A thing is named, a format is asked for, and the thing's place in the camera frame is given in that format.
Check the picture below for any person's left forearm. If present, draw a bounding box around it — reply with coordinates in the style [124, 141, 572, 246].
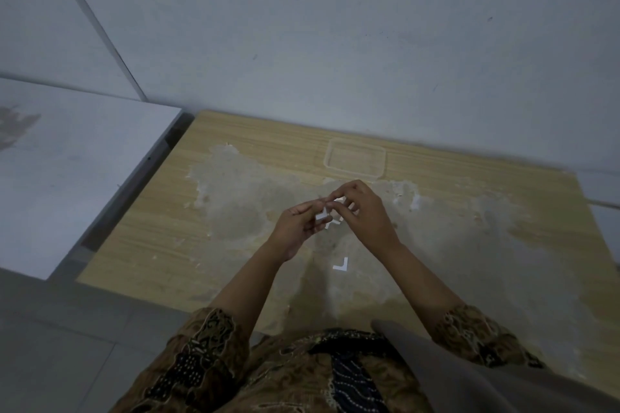
[208, 243, 291, 337]

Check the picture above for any person's left hand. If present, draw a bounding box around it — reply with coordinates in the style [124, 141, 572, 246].
[268, 200, 335, 262]

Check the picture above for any person's right hand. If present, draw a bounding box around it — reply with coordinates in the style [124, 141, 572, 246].
[325, 179, 403, 255]

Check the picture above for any clear square plastic container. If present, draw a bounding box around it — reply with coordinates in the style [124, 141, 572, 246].
[323, 138, 388, 180]

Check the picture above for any brown batik shirt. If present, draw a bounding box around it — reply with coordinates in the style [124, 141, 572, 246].
[110, 304, 549, 413]

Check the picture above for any grey headscarf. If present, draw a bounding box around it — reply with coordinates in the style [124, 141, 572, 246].
[370, 319, 620, 413]

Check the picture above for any person's right forearm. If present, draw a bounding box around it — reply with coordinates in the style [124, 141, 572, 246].
[375, 241, 467, 337]

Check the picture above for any white side table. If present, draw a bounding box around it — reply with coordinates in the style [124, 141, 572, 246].
[0, 77, 183, 281]

